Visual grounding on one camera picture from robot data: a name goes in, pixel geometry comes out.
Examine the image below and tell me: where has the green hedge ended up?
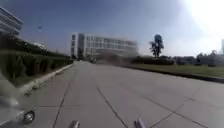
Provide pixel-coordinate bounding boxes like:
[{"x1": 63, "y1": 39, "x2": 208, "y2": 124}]
[{"x1": 0, "y1": 33, "x2": 74, "y2": 88}]

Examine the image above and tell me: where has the pale stone kerb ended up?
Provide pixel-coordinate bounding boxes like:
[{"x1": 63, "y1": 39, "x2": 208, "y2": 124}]
[{"x1": 16, "y1": 62, "x2": 76, "y2": 96}]

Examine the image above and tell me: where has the robot's own part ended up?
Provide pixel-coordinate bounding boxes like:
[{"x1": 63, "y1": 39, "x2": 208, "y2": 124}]
[
  {"x1": 133, "y1": 117, "x2": 147, "y2": 128},
  {"x1": 68, "y1": 120, "x2": 81, "y2": 128}
]

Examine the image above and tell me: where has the row of dark bushes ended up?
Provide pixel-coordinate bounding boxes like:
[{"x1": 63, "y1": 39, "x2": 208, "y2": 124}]
[{"x1": 96, "y1": 53, "x2": 176, "y2": 66}]

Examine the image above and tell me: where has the grass lawn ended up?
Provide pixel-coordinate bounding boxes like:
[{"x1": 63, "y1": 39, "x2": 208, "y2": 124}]
[{"x1": 124, "y1": 63, "x2": 224, "y2": 79}]

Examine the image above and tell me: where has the dark kerb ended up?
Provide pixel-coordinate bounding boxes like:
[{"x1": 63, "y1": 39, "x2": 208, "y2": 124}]
[{"x1": 113, "y1": 63, "x2": 224, "y2": 84}]

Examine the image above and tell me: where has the long white building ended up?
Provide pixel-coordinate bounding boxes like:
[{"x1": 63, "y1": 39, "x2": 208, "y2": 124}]
[{"x1": 69, "y1": 32, "x2": 139, "y2": 61}]

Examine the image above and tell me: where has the grey paved slab ground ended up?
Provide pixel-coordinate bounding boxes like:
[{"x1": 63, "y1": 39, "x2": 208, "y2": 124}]
[{"x1": 0, "y1": 60, "x2": 224, "y2": 128}]

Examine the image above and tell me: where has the building with banded floors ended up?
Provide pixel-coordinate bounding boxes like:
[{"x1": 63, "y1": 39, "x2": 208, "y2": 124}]
[{"x1": 0, "y1": 5, "x2": 24, "y2": 37}]

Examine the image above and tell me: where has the tall dark tree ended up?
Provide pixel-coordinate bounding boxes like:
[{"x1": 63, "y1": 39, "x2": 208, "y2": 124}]
[{"x1": 148, "y1": 33, "x2": 165, "y2": 59}]

